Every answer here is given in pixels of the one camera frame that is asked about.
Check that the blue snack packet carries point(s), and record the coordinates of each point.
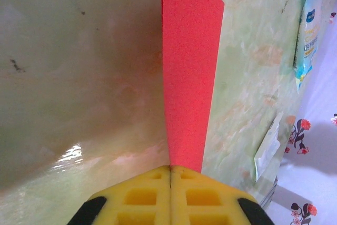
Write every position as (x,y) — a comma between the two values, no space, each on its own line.
(309,38)

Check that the aluminium side rail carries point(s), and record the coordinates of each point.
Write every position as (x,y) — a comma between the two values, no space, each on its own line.
(287,196)

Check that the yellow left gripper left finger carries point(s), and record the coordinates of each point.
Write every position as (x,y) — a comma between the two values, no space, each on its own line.
(139,204)

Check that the red paper sheet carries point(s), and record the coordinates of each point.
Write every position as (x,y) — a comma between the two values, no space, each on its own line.
(189,77)

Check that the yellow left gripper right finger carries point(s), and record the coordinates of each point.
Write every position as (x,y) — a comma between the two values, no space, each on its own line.
(205,204)

